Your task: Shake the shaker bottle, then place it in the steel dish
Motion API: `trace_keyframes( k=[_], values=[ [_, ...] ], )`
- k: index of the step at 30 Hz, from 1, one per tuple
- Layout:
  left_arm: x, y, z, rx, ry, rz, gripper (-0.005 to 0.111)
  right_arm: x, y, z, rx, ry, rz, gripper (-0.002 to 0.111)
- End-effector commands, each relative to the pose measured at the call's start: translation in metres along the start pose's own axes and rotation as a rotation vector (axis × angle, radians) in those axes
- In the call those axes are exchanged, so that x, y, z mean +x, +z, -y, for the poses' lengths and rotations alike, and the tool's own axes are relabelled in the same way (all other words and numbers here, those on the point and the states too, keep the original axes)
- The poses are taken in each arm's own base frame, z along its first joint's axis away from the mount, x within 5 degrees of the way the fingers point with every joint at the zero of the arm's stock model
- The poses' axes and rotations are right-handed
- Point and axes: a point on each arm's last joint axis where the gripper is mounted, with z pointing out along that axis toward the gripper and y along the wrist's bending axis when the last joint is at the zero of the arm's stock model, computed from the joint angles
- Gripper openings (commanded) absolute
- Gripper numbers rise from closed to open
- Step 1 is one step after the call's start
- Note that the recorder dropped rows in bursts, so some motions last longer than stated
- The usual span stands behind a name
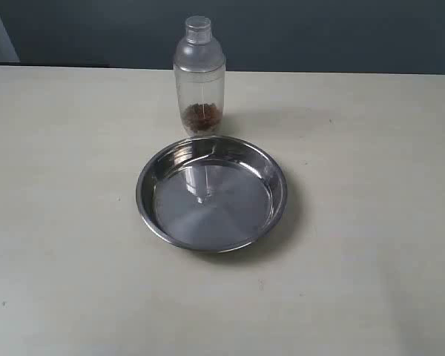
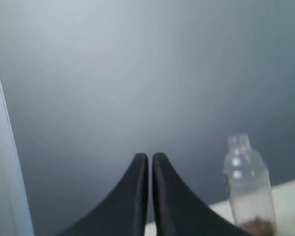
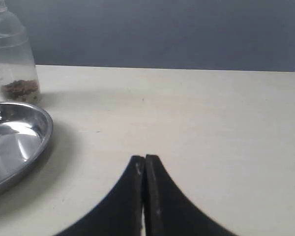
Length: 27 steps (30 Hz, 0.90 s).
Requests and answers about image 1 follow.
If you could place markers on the round stainless steel tray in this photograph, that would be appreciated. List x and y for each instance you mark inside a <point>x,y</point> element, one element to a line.
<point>211,194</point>

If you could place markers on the clear plastic shaker bottle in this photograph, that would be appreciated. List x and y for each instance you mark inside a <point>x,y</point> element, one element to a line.
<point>199,69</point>

